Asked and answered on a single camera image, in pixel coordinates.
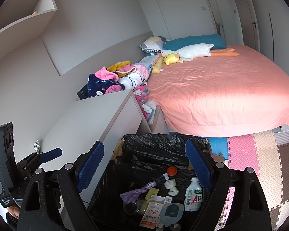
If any white orange medicine box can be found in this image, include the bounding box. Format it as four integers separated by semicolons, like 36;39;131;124
139;196;165;229

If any yellow duck plush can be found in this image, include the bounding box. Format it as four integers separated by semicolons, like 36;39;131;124
163;53;180;66

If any white thermometer box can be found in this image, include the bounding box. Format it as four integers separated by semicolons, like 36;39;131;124
164;196;173;204

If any person's left hand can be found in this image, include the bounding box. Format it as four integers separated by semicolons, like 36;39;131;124
7;205;20;219

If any purple plastic bag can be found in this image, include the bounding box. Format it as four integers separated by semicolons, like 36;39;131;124
120;182;156;204

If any checkered pillow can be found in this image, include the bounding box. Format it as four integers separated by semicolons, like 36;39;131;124
138;36;167;53

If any pink bed sheet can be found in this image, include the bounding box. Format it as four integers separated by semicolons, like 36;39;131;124
147;45;289;137

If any navy pink clothes pile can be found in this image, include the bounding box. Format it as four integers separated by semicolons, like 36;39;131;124
87;61;152;98

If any white door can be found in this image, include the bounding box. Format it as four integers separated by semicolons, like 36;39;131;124
207;0;260;51

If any clear plastic cup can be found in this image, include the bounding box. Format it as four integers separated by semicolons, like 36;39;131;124
123;199;144;214

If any orange bottle cap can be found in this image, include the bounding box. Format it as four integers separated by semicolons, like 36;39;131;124
166;166;178;176

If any wall shelf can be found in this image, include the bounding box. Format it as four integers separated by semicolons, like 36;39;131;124
0;0;57;60

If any foam puzzle floor mat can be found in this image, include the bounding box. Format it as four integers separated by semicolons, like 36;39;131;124
209;130;289;230

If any black trash bag bin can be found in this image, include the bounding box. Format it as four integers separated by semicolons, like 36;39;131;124
88;134;212;230

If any teal pillow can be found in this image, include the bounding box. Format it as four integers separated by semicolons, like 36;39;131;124
164;34;227;51

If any black wall socket panel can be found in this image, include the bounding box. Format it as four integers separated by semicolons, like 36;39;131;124
76;85;89;100

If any white goose plush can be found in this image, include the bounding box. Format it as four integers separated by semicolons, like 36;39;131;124
159;43;240;63

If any white AD milk bottle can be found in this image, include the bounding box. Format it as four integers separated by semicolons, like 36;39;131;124
184;177;202;212

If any yellow snack wrapper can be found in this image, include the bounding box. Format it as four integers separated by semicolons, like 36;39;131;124
138;188;159;215

